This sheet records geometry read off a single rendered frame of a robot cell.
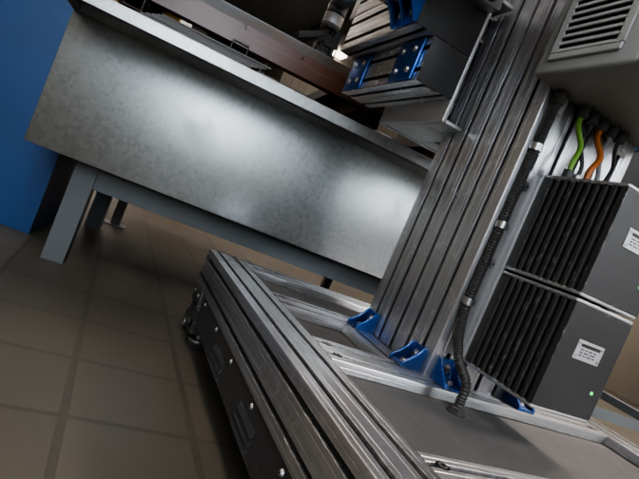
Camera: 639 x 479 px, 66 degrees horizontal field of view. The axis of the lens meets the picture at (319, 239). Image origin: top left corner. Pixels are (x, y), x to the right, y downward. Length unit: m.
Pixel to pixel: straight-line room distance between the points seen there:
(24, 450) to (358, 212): 1.09
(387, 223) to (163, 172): 0.69
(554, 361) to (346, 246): 0.87
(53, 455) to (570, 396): 0.73
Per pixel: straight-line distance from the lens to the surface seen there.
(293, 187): 1.47
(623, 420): 1.93
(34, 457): 0.76
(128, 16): 1.31
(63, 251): 1.58
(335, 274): 1.65
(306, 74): 1.53
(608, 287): 0.85
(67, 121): 1.46
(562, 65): 0.89
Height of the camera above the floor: 0.42
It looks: 3 degrees down
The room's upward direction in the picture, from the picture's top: 23 degrees clockwise
